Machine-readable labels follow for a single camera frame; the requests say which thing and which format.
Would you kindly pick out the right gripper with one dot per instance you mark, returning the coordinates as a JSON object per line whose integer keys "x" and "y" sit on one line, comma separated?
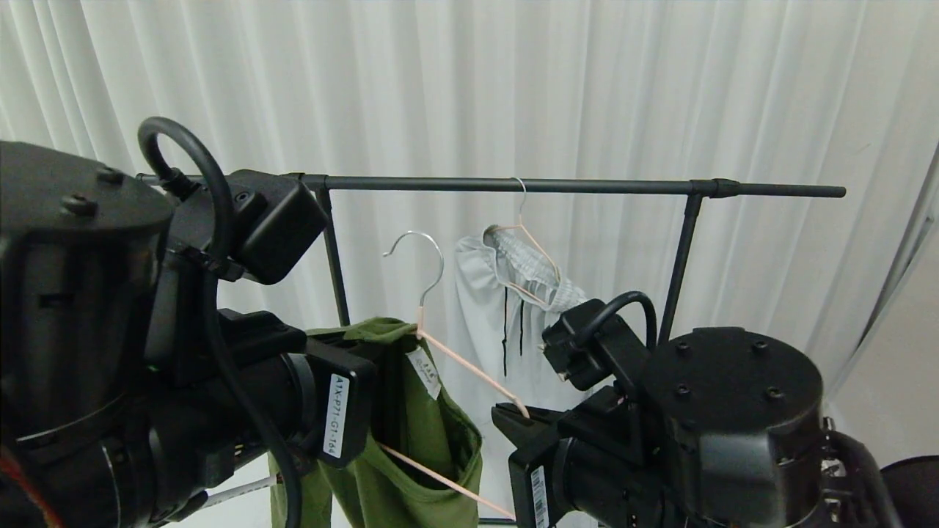
{"x": 587, "y": 484}

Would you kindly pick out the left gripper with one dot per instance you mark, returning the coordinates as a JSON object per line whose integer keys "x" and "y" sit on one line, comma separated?
{"x": 257, "y": 411}

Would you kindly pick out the green garment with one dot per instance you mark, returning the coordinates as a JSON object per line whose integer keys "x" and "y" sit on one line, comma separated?
{"x": 411, "y": 440}

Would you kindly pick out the pink clothes hanger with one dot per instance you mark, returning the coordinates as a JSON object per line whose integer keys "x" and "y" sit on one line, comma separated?
{"x": 522, "y": 226}
{"x": 469, "y": 369}

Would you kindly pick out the pale grey shorts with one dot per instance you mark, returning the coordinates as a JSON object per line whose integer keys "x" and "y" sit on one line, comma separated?
{"x": 477, "y": 308}

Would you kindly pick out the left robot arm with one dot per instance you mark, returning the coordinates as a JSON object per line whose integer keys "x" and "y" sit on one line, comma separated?
{"x": 73, "y": 293}

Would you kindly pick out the black clothes rack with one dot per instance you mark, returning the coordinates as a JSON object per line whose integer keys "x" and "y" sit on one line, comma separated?
{"x": 587, "y": 185}

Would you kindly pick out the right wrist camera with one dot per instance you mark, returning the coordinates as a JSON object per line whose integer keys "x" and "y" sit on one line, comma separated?
{"x": 587, "y": 345}

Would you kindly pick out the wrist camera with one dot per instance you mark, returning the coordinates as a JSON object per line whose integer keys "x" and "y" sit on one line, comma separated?
{"x": 279, "y": 220}
{"x": 587, "y": 345}

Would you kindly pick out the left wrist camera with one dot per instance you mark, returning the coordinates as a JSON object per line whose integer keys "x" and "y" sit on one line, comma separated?
{"x": 279, "y": 220}

